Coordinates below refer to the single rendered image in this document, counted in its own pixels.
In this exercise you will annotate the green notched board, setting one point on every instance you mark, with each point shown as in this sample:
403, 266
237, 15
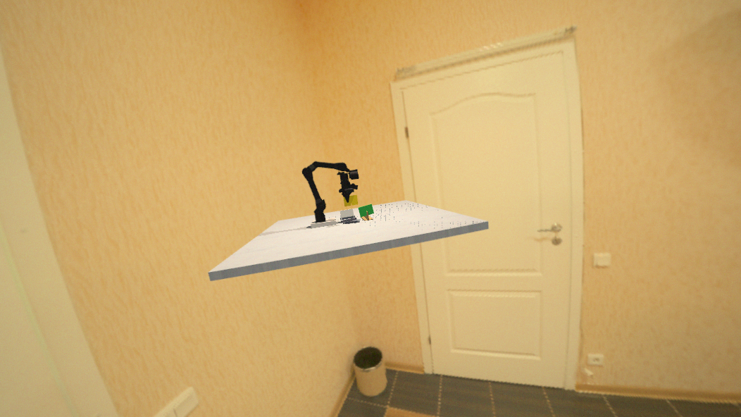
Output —
364, 209

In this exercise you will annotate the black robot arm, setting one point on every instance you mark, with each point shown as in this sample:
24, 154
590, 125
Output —
308, 174

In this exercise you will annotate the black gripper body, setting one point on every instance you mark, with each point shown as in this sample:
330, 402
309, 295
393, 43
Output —
345, 187

